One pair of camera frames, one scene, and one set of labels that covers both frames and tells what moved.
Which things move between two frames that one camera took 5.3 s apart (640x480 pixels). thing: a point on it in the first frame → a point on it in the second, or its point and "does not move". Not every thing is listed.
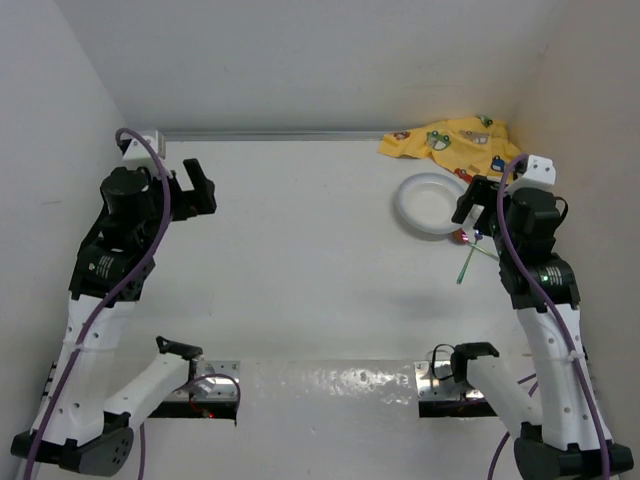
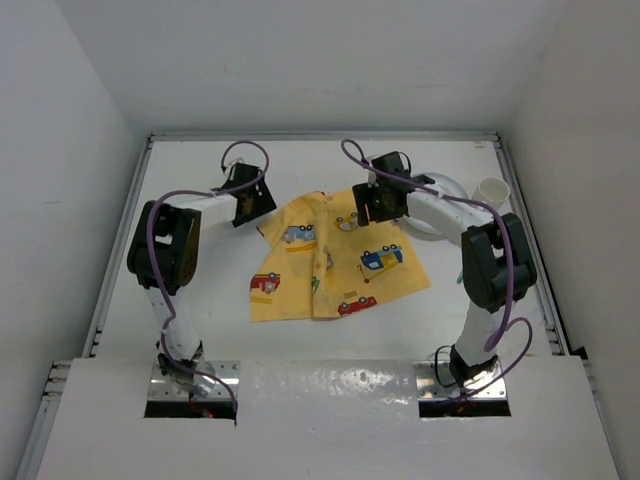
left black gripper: [193, 202] → [264, 204]
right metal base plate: [435, 381] does not move
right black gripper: [483, 191] → [364, 193]
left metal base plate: [213, 380] does not move
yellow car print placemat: [465, 146] → [313, 258]
